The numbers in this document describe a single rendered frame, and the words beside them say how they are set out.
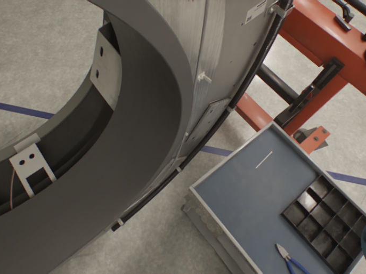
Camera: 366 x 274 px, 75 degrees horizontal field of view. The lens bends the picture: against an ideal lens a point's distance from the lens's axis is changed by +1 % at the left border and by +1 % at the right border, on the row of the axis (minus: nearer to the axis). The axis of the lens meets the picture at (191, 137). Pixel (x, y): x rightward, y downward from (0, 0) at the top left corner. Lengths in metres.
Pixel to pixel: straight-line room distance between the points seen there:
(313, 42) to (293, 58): 1.31
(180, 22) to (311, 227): 0.83
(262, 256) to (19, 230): 0.74
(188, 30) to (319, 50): 0.74
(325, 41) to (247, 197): 0.62
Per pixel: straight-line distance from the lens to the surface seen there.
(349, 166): 2.03
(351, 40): 1.03
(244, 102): 1.59
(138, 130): 0.63
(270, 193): 0.96
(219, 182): 0.91
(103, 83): 0.78
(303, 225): 0.99
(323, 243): 1.01
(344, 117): 2.21
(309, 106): 1.20
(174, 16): 0.34
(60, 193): 0.84
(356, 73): 1.03
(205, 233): 1.41
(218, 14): 0.41
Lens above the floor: 1.53
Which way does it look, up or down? 65 degrees down
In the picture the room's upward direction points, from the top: 11 degrees clockwise
